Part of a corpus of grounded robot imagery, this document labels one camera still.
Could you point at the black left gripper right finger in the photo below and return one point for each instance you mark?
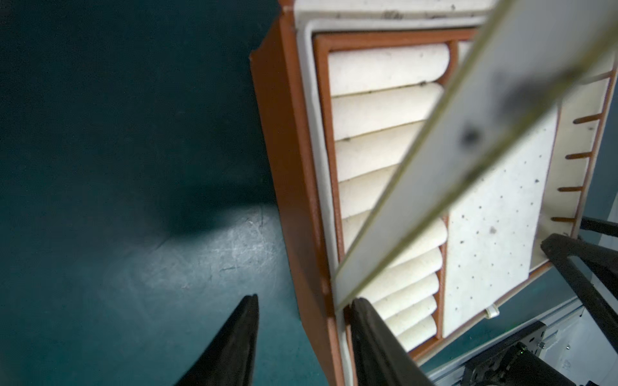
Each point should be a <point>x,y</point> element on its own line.
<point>379,357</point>

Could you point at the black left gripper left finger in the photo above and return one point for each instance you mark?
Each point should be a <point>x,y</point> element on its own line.
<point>229,358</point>

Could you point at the brown wooden jewelry box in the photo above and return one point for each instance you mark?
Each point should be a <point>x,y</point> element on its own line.
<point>421,151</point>

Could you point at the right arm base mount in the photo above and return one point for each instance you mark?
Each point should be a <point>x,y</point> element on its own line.
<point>514,361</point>

